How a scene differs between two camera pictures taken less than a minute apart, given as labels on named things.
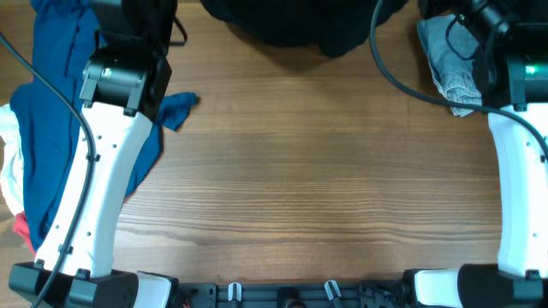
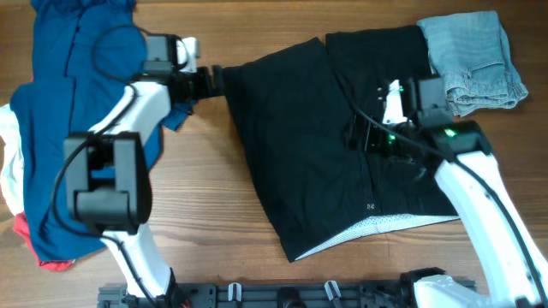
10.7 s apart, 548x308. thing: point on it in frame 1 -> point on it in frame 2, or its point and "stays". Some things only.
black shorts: [338, 26] -> [288, 105]
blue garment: [64, 41] stays
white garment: [12, 178] stays
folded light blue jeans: [450, 45] stays
